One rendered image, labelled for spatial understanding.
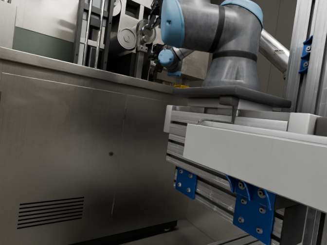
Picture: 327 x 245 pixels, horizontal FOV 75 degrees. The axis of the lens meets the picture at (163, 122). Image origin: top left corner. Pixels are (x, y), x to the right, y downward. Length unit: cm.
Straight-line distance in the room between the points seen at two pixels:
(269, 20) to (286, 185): 339
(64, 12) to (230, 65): 131
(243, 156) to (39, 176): 85
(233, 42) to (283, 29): 287
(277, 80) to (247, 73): 268
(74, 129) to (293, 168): 86
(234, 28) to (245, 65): 9
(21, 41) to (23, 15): 15
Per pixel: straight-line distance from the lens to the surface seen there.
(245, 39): 59
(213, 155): 37
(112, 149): 107
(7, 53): 95
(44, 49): 160
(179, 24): 56
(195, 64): 215
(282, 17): 352
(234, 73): 56
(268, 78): 331
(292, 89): 73
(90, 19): 121
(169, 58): 104
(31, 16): 164
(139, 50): 137
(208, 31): 57
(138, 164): 115
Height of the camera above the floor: 74
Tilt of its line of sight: 2 degrees down
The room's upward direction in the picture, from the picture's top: 7 degrees clockwise
